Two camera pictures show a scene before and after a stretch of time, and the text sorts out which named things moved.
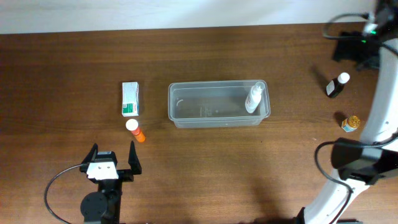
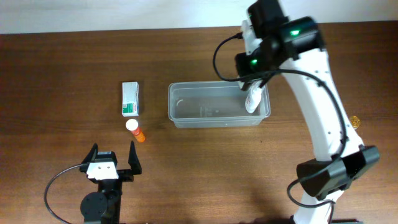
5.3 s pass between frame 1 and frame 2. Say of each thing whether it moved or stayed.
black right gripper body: moved
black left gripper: stayed
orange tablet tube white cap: stayed
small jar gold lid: stayed
